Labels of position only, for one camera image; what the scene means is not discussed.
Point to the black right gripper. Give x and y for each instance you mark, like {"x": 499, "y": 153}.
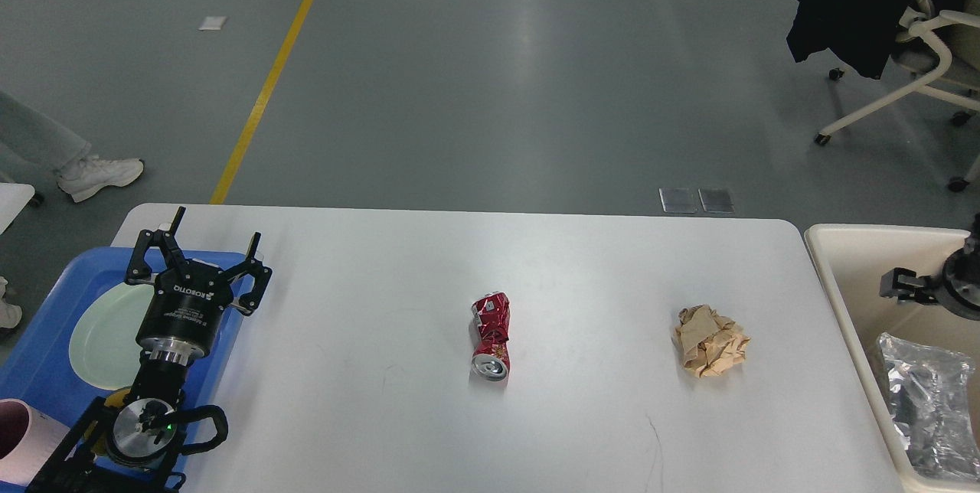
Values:
{"x": 957, "y": 280}

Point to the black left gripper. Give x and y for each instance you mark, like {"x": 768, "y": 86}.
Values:
{"x": 189, "y": 299}

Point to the light green plate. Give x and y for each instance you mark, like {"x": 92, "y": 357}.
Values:
{"x": 103, "y": 351}

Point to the aluminium foil sheet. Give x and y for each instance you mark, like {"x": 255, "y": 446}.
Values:
{"x": 926, "y": 391}

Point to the teal mug yellow inside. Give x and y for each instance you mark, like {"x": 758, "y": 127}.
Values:
{"x": 118, "y": 399}

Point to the brown paper ball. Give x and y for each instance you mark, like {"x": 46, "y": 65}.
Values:
{"x": 709, "y": 344}

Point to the crushed red soda can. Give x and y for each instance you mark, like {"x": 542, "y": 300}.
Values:
{"x": 491, "y": 321}

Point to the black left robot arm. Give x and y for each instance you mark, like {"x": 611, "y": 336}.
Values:
{"x": 134, "y": 447}

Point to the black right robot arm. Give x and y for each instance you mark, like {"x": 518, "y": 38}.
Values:
{"x": 971, "y": 246}

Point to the beige plastic bin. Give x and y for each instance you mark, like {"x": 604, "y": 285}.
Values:
{"x": 851, "y": 259}

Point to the white chair at left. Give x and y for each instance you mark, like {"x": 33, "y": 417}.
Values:
{"x": 15, "y": 196}

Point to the grey floor plate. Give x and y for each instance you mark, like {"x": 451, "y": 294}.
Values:
{"x": 678, "y": 201}
{"x": 716, "y": 201}

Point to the pink ribbed cup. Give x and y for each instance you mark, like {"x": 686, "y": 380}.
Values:
{"x": 28, "y": 439}

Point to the grey white office chair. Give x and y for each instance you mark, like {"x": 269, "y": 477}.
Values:
{"x": 932, "y": 44}

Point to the white paper scrap on floor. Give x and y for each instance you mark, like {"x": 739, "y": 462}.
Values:
{"x": 213, "y": 23}

